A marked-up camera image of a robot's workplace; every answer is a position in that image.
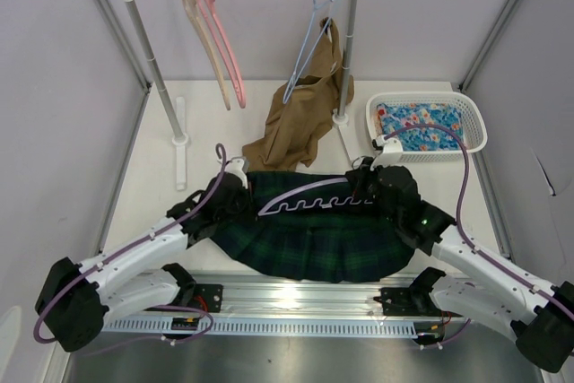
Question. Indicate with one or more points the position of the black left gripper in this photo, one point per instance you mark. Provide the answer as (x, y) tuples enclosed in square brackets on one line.
[(249, 213)]

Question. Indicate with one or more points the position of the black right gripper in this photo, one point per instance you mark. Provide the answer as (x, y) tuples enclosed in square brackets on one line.
[(360, 177)]

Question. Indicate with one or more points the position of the purple hanger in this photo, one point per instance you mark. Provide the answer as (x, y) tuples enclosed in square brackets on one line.
[(285, 203)]

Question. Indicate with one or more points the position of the green plaid skirt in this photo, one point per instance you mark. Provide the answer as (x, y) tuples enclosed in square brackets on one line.
[(355, 244)]

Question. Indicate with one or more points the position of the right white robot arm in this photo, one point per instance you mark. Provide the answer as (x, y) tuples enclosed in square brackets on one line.
[(547, 340)]

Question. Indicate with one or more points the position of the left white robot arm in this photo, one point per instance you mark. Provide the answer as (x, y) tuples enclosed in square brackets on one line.
[(78, 299)]

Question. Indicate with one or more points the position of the tan brown skirt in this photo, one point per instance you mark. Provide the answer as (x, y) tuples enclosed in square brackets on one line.
[(293, 129)]

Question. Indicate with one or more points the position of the pink hanger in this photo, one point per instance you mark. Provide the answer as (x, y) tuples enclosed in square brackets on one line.
[(223, 46)]

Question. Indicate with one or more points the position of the beige hanger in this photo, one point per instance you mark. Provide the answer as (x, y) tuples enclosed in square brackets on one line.
[(198, 22)]

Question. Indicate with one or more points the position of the blue floral cloth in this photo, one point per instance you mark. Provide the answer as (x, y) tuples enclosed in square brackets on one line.
[(442, 122)]

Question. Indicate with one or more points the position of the white plastic basket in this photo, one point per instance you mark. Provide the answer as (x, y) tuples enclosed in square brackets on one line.
[(475, 135)]

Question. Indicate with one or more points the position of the white clothes rack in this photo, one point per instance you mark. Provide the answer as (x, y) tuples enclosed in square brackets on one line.
[(265, 36)]

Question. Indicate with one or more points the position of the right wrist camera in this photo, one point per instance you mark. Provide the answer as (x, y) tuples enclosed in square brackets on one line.
[(390, 151)]

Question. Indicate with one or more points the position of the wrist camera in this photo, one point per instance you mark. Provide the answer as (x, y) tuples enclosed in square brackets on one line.
[(238, 166), (390, 151)]

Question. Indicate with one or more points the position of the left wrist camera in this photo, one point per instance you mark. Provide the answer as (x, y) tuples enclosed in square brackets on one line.
[(238, 166)]

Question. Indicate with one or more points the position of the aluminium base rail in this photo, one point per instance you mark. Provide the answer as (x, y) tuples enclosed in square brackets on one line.
[(250, 295)]

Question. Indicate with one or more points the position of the white slotted cable duct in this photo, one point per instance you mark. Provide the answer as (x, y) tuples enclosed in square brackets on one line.
[(266, 327)]

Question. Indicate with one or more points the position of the blue wire hanger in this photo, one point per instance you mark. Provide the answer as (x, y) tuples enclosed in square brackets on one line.
[(309, 45)]

